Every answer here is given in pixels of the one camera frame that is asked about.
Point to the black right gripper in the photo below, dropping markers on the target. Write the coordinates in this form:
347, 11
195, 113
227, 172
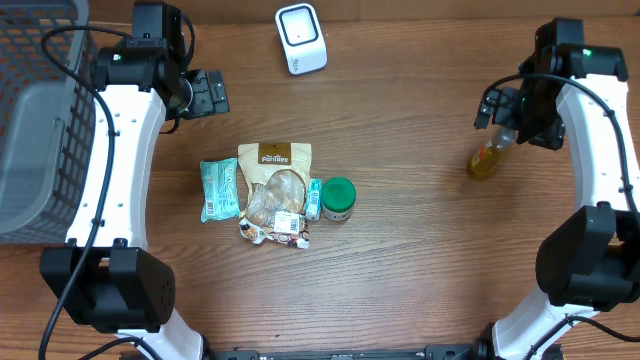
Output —
498, 106

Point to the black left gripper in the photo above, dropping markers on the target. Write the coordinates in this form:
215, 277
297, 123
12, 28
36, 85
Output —
208, 102

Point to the yellow oil glass bottle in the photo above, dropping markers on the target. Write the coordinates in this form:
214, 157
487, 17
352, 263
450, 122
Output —
484, 161

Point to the green wet wipes pack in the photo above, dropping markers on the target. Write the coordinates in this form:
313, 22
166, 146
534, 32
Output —
219, 181

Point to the brown Pantree snack pouch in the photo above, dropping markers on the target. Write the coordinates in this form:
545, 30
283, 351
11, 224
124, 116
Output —
278, 180

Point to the small green sachet pack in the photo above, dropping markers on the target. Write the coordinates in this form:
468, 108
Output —
313, 207

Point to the green lid round jar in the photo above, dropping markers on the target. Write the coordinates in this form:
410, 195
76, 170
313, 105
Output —
338, 198

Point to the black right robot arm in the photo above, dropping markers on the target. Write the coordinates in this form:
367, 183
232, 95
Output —
571, 93

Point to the white barcode scanner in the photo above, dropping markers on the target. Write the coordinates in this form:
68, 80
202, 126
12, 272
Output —
302, 38

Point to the grey plastic basket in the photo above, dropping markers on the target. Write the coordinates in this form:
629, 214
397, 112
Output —
47, 118

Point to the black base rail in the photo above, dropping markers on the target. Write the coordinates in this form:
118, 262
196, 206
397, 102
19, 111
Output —
431, 352

